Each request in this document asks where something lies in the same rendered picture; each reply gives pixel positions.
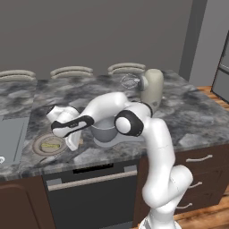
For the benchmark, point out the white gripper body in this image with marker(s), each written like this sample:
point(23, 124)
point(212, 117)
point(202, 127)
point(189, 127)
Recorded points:
point(74, 141)

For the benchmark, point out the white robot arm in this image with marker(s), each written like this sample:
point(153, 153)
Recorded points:
point(158, 149)

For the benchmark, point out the yellow butter stick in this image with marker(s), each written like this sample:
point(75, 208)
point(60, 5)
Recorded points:
point(50, 145)

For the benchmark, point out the grey metal mixer bowl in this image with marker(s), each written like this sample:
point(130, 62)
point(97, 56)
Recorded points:
point(103, 134)

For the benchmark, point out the clear glass bowl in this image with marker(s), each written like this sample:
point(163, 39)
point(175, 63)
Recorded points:
point(130, 81)

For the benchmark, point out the beige stand mixer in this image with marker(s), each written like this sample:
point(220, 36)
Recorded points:
point(153, 86)

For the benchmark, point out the round grey plate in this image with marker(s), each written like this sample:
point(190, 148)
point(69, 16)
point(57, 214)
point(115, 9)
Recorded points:
point(38, 149)

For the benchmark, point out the grey sink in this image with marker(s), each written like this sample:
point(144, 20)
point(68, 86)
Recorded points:
point(12, 137)

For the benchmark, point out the dark brown cupboard door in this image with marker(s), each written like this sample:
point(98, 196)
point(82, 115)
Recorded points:
point(21, 205)

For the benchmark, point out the dark brown drawer front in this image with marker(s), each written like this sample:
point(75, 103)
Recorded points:
point(217, 159)
point(211, 182)
point(205, 201)

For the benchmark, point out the grey fridge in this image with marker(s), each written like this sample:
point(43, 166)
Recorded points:
point(222, 74)

